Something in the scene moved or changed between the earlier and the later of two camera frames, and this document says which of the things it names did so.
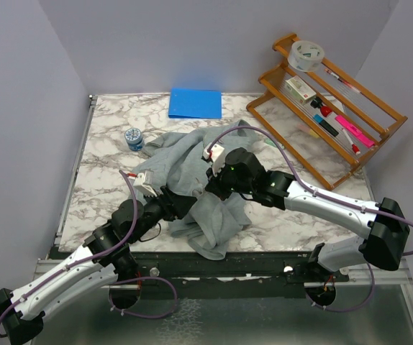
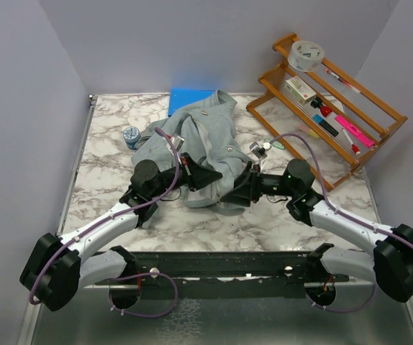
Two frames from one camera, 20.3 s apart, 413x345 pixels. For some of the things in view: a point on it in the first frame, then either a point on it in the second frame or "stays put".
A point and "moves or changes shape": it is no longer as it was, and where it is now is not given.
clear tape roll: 305,56 stays put
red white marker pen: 355,148 stays put
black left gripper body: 170,211 to 187,174
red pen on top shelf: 336,76 stays put
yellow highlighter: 312,133 stays put
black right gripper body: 225,182 to 255,187
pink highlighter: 354,131 stays put
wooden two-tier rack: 327,121 stays put
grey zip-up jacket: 176,161 moves or changes shape
